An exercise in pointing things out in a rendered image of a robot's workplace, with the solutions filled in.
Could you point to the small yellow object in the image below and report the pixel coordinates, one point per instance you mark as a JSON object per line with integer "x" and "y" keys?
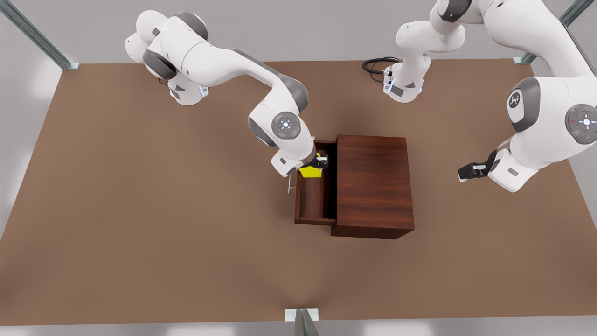
{"x": 309, "y": 171}

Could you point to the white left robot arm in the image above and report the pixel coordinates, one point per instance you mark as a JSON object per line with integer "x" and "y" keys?
{"x": 545, "y": 107}

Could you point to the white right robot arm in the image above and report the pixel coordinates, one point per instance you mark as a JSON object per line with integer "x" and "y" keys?
{"x": 219, "y": 60}

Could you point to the dark wooden drawer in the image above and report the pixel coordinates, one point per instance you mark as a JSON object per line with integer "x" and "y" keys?
{"x": 313, "y": 198}

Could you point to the dark wooden cabinet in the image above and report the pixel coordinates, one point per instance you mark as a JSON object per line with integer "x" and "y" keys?
{"x": 373, "y": 182}

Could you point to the silver frame post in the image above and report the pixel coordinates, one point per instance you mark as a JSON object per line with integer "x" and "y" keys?
{"x": 555, "y": 32}
{"x": 303, "y": 322}
{"x": 35, "y": 33}

